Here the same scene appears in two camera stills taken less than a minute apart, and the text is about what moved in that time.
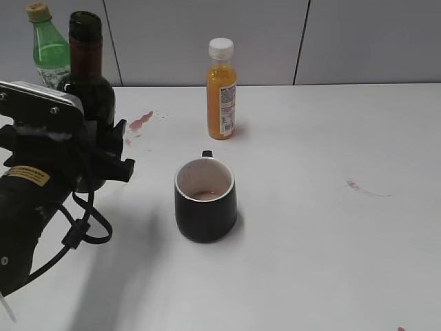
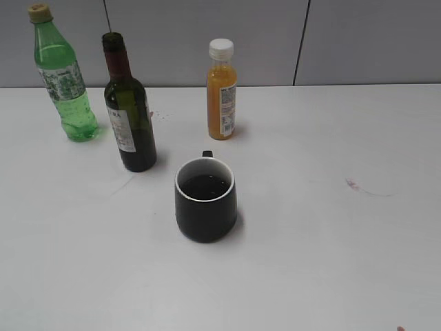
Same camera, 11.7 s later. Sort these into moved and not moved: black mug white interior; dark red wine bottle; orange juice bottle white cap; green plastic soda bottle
Moved: dark red wine bottle
Not moved: green plastic soda bottle; orange juice bottle white cap; black mug white interior
